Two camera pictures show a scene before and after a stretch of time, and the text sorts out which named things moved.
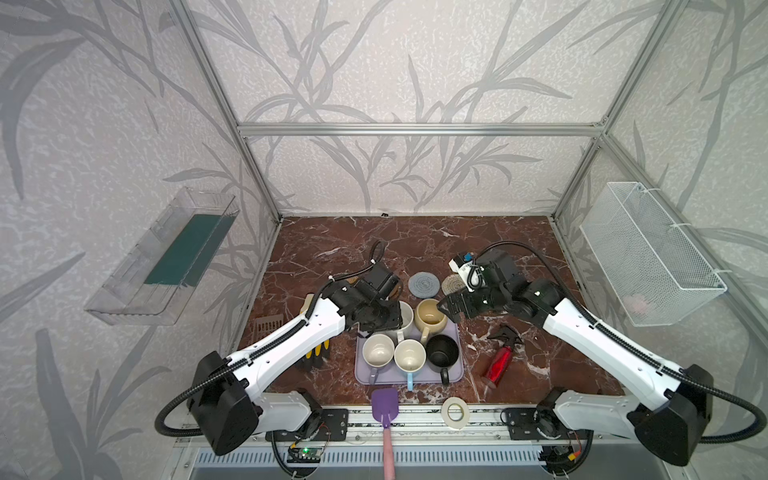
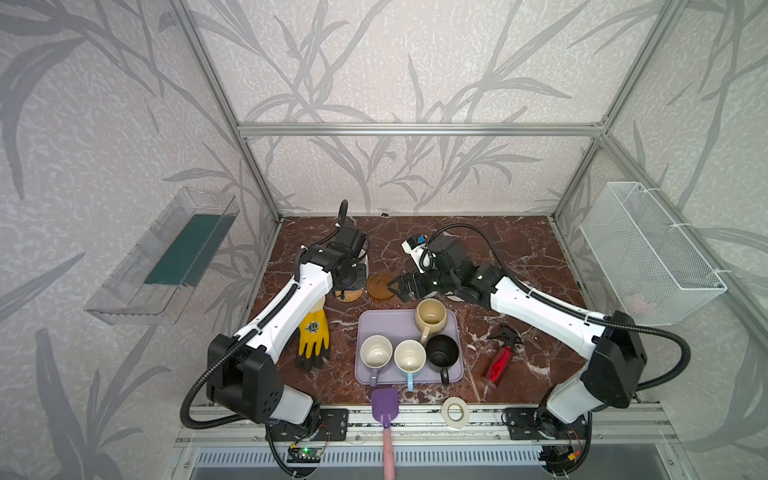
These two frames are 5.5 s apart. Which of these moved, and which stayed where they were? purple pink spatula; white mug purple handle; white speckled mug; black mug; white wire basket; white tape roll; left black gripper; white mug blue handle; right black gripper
Moved: white speckled mug; right black gripper; left black gripper
Stayed: black mug; white wire basket; purple pink spatula; white mug blue handle; white mug purple handle; white tape roll
